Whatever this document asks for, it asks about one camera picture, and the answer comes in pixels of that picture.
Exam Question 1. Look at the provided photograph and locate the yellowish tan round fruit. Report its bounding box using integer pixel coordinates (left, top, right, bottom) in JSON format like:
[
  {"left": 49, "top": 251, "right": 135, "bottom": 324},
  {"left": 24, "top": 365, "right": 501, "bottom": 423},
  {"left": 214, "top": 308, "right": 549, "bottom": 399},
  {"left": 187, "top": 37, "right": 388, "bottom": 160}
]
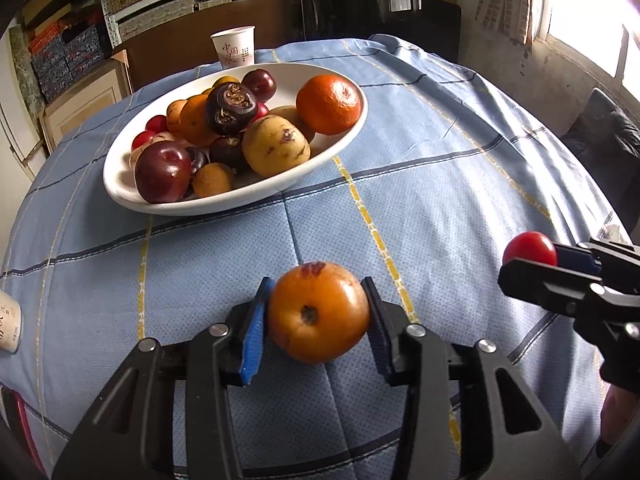
[{"left": 270, "top": 105, "right": 316, "bottom": 143}]

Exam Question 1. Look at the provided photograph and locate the brown wooden board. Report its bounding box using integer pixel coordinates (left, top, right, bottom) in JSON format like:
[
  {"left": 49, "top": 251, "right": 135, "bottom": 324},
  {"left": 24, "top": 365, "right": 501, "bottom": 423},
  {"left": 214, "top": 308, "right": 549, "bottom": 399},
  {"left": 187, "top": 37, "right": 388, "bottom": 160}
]
[{"left": 111, "top": 0, "right": 303, "bottom": 93}]

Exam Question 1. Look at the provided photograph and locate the mandarin orange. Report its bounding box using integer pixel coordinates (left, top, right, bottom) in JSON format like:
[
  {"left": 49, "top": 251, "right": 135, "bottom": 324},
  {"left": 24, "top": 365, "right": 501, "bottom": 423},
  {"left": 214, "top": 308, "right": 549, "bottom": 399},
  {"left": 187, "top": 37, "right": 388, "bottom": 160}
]
[
  {"left": 296, "top": 74, "right": 363, "bottom": 136},
  {"left": 178, "top": 94, "right": 221, "bottom": 147}
]

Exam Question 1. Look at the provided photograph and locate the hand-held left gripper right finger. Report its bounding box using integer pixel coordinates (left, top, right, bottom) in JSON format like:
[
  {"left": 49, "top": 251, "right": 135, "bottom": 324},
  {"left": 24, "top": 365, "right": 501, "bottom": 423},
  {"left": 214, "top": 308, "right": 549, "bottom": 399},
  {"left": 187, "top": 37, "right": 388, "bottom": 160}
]
[{"left": 361, "top": 276, "right": 581, "bottom": 480}]

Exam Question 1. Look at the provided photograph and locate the small brown round fruit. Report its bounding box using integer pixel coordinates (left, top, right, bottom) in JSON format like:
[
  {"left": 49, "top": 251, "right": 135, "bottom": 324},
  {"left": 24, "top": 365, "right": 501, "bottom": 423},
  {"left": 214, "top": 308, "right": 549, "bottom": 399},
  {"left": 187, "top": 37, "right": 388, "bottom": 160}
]
[{"left": 192, "top": 162, "right": 236, "bottom": 199}]

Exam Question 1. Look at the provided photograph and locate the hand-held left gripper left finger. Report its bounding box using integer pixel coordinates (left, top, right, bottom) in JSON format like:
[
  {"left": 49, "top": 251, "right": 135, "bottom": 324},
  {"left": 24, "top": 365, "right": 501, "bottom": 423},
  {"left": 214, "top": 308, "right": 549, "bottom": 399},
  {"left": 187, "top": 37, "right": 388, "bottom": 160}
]
[{"left": 52, "top": 276, "right": 275, "bottom": 480}]

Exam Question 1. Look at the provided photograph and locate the bright sunlit window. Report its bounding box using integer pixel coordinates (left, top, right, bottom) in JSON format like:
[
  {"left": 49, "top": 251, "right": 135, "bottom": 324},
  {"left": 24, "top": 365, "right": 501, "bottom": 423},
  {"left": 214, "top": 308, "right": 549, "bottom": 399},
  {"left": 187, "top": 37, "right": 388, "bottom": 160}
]
[{"left": 535, "top": 0, "right": 640, "bottom": 96}]

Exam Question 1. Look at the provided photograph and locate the white oval plate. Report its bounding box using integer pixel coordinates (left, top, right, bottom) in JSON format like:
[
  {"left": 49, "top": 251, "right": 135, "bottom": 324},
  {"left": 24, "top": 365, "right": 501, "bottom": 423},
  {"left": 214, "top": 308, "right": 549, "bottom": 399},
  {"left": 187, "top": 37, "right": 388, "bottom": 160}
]
[{"left": 103, "top": 63, "right": 369, "bottom": 217}]

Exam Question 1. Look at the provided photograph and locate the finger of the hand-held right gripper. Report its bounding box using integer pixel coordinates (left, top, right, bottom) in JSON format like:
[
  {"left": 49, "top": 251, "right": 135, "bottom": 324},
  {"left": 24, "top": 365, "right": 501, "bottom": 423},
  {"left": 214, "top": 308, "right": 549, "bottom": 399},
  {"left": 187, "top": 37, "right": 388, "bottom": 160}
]
[
  {"left": 497, "top": 256, "right": 608, "bottom": 318},
  {"left": 552, "top": 242, "right": 640, "bottom": 275}
]

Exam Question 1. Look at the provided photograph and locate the smartphone in red case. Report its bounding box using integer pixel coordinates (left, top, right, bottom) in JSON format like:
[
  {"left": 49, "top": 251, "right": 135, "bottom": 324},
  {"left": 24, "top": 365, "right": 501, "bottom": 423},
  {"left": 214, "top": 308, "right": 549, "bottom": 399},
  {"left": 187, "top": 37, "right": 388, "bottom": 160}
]
[{"left": 0, "top": 387, "right": 48, "bottom": 478}]

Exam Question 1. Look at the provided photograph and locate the pile of blue patterned boxes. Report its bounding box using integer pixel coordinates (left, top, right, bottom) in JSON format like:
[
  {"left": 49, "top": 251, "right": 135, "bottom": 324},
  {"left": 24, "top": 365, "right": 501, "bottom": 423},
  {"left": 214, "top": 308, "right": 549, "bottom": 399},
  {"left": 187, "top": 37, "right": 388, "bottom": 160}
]
[{"left": 27, "top": 20, "right": 113, "bottom": 106}]

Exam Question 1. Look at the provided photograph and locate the orange persimmon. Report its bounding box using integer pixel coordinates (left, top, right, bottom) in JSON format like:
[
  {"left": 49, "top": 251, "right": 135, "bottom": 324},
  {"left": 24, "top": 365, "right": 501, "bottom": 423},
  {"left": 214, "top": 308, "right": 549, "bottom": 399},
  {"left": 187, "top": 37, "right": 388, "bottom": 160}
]
[{"left": 267, "top": 261, "right": 371, "bottom": 364}]

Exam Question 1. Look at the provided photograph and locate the dark brown water chestnut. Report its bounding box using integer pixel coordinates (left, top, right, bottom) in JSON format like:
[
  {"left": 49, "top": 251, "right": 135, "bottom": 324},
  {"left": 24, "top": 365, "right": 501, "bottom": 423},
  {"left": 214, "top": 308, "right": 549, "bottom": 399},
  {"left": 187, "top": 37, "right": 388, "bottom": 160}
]
[
  {"left": 187, "top": 147, "right": 210, "bottom": 176},
  {"left": 205, "top": 83, "right": 259, "bottom": 137},
  {"left": 208, "top": 135, "right": 248, "bottom": 173}
]

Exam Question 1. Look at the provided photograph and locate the large yellow potato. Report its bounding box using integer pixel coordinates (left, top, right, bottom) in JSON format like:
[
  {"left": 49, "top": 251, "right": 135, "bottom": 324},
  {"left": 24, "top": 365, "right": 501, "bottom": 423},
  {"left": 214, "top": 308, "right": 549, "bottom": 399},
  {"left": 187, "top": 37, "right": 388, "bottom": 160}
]
[{"left": 242, "top": 115, "right": 311, "bottom": 179}]

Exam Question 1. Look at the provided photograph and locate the white paper cup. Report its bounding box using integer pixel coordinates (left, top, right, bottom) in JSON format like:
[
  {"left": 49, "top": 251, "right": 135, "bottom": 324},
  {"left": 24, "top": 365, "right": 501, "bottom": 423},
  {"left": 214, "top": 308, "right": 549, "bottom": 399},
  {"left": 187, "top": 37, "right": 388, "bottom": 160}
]
[{"left": 210, "top": 25, "right": 256, "bottom": 68}]

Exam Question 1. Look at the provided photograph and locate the blue checked tablecloth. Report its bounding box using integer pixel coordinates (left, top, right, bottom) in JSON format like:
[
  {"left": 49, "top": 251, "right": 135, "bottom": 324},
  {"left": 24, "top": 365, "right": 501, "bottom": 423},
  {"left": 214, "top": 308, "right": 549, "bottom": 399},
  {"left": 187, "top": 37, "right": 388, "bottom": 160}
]
[{"left": 0, "top": 34, "right": 626, "bottom": 480}]

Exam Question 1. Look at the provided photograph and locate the wooden picture frame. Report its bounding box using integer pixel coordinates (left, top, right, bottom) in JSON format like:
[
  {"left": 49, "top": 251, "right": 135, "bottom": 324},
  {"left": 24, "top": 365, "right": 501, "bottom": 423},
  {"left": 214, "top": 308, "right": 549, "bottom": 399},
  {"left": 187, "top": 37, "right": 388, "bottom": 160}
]
[{"left": 39, "top": 57, "right": 133, "bottom": 153}]

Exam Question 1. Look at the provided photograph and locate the dark red plum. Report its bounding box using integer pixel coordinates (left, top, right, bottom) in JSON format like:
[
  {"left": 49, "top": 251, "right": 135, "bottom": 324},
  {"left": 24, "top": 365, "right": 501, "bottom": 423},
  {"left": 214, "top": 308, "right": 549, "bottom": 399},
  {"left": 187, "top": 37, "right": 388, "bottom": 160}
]
[{"left": 134, "top": 140, "right": 194, "bottom": 204}]

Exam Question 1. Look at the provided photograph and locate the dark purple plum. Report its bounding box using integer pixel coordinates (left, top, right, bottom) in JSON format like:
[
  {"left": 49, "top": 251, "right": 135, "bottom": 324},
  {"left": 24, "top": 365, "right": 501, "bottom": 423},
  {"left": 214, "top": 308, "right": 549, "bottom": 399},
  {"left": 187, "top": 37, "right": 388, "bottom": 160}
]
[{"left": 242, "top": 68, "right": 278, "bottom": 103}]

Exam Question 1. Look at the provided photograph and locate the white drink can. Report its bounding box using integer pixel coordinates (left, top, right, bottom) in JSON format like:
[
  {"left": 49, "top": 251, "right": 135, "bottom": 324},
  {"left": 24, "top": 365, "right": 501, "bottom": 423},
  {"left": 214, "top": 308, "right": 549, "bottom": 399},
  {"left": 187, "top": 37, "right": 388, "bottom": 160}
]
[{"left": 0, "top": 290, "right": 23, "bottom": 356}]

